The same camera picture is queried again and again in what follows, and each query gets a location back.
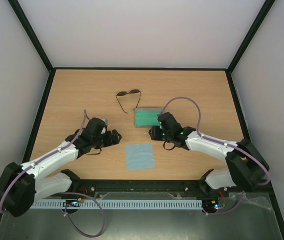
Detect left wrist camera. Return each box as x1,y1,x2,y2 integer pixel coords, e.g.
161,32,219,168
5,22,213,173
101,118,108,134

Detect grey metal front tray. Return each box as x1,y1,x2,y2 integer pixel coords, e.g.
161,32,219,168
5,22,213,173
0,194,282,240

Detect dark aviator sunglasses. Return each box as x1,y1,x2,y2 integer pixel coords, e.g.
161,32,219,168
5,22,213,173
116,89,142,114

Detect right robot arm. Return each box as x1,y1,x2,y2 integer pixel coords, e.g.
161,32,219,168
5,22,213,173
149,112,270,196

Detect light blue cleaning cloth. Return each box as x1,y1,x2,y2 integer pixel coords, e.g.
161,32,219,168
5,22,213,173
125,143,155,171

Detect black enclosure frame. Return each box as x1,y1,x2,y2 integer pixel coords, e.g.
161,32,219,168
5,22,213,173
0,0,284,240

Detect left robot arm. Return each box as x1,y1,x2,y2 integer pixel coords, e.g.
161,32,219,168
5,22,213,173
0,117,122,217

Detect light blue slotted cable duct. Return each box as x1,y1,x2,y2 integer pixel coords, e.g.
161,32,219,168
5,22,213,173
31,199,202,210

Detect grey sunglasses case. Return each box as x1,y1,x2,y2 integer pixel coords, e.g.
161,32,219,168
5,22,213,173
134,107,162,128

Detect black front mounting rail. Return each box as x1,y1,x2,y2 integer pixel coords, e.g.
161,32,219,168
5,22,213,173
50,178,272,200

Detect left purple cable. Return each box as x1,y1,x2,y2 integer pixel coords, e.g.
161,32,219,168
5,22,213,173
0,109,106,237

